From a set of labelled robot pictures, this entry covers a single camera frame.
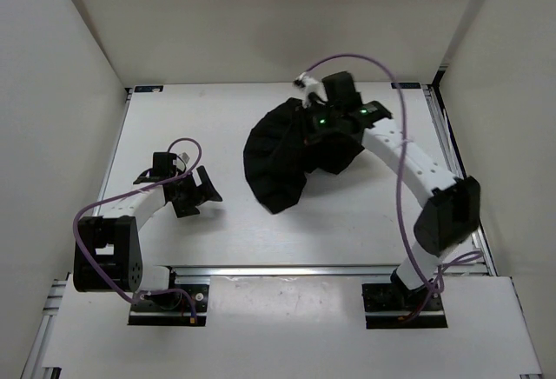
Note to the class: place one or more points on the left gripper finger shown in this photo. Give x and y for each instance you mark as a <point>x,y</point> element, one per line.
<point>206,187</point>
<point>184,210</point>

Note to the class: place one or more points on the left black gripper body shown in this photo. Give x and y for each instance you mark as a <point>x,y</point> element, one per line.
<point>187,191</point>

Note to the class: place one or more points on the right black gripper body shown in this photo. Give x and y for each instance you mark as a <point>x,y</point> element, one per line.
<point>319,122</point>

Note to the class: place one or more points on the black skirt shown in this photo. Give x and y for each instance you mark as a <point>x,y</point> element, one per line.
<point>277,160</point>

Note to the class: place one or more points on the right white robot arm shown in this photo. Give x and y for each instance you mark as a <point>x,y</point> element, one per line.
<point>450,205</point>

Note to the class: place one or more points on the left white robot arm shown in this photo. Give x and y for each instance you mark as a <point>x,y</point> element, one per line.
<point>108,255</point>

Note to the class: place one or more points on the front white board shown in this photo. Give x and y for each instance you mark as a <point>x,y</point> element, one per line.
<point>304,327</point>

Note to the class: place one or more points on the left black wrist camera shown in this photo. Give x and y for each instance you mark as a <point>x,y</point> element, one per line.
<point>165,165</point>

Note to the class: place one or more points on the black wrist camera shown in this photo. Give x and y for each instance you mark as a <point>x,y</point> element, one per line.
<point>165,165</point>
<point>336,90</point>

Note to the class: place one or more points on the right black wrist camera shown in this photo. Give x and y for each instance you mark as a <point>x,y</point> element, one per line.
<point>336,90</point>

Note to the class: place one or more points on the aluminium frame rail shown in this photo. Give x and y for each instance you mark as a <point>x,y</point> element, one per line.
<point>285,270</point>

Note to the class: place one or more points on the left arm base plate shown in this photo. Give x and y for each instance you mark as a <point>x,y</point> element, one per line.
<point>174,310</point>

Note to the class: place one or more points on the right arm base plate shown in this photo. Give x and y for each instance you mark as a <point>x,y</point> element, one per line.
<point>386,308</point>

